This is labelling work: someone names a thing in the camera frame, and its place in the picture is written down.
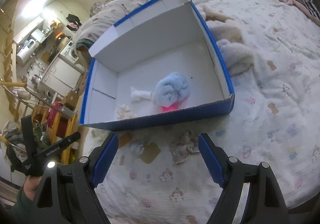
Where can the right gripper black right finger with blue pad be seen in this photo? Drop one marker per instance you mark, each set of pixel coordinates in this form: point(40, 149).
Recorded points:
point(265, 202)

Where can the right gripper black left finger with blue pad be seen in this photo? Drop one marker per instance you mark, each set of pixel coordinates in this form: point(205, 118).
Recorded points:
point(66, 193)

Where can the light blue fluffy sock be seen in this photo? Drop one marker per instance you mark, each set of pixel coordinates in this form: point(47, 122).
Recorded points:
point(171, 89)

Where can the green sleeve forearm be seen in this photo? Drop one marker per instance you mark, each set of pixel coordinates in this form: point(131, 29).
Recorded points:
point(20, 212)

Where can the pink soft ball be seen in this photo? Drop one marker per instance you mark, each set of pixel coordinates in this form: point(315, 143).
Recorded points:
point(173, 107)

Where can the person's left hand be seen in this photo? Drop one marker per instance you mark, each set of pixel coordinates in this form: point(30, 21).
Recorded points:
point(30, 186)

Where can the wooden yellow rack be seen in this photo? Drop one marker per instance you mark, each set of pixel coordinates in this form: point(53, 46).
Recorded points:
point(58, 127)

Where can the white kitchen cabinet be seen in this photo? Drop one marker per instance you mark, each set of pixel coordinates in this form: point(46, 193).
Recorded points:
point(60, 77)

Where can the white patterned bed blanket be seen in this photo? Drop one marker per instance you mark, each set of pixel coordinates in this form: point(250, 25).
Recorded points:
point(275, 119)

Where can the cream scrunchie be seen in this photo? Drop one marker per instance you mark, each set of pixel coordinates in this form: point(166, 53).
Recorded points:
point(123, 112)

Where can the brown grey scrunchie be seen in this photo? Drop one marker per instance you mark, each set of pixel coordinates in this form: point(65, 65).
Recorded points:
point(185, 145)

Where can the white washing machine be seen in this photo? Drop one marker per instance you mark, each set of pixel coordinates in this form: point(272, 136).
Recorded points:
point(68, 53)

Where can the white rolled sock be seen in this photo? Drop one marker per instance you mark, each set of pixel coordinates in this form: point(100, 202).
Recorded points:
point(138, 95)

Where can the cream fluffy towel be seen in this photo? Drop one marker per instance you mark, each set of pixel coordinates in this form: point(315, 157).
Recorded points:
point(238, 57)

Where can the blue white cardboard box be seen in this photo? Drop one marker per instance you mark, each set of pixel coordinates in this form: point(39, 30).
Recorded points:
point(156, 39)

